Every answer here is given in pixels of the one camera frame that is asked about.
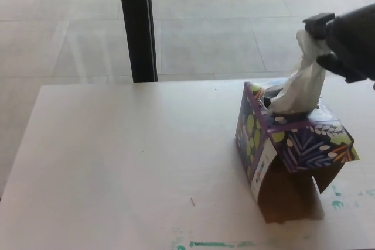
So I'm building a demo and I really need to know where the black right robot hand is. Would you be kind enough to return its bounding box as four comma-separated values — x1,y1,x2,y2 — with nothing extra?
302,3,375,84

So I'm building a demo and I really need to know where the white tissue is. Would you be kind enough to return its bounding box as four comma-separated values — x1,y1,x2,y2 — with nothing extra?
268,29,333,115

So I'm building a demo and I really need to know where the purple floral tissue box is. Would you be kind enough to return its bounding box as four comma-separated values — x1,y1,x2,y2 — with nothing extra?
234,80,360,224

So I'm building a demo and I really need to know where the black vertical window post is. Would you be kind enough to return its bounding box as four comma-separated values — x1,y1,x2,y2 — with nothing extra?
116,0,159,83

